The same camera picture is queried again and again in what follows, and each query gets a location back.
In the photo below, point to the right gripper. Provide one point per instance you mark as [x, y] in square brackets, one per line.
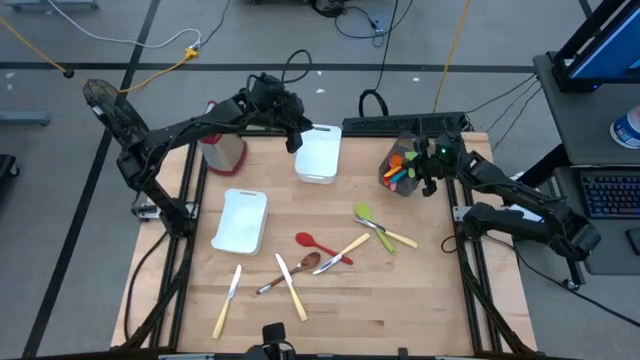
[445, 160]

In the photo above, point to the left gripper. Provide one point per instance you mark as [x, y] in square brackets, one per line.
[295, 117]

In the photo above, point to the green silicone spatula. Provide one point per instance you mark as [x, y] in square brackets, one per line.
[411, 155]

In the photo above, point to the blue silicone spatula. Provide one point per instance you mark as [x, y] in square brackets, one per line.
[400, 176]

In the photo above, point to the small pink silicone spatula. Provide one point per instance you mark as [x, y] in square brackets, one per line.
[393, 186]

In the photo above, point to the green silicone spoon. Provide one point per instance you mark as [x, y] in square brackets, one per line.
[364, 212]

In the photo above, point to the red silicone spoon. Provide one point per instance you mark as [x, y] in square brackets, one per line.
[304, 239]

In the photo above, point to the brown wooden spoon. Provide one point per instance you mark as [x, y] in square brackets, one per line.
[311, 260]

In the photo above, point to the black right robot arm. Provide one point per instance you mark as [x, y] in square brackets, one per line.
[510, 184]

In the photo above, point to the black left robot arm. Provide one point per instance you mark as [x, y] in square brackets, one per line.
[200, 124]

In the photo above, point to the grey translucent plastic bin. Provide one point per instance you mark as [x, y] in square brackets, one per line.
[407, 189]

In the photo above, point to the white plastic bin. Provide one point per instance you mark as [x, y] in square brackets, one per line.
[320, 160]
[240, 222]

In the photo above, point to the black perforated metal box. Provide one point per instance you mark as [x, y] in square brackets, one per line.
[400, 123]

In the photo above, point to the white paper sheet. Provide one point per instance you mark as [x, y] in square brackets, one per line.
[532, 215]

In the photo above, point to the grey equipment cart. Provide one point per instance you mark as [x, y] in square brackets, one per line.
[575, 115]

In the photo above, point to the black keyboard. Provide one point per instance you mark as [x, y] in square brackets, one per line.
[612, 192]

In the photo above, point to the black floor fan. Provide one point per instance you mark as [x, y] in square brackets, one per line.
[112, 110]

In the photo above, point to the white wipes canister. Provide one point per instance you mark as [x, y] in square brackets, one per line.
[627, 131]

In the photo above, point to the computer monitor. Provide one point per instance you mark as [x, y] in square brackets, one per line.
[610, 50]

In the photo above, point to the silver aluminium bar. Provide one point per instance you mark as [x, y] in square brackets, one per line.
[457, 358]
[185, 357]

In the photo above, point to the black boxy device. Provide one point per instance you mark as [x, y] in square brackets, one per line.
[274, 334]

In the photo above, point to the small black ball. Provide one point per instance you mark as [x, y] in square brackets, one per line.
[68, 73]

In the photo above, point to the grey table foot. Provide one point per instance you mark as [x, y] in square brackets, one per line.
[25, 118]
[50, 5]

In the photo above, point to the black caster base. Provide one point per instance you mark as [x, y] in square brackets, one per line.
[7, 167]

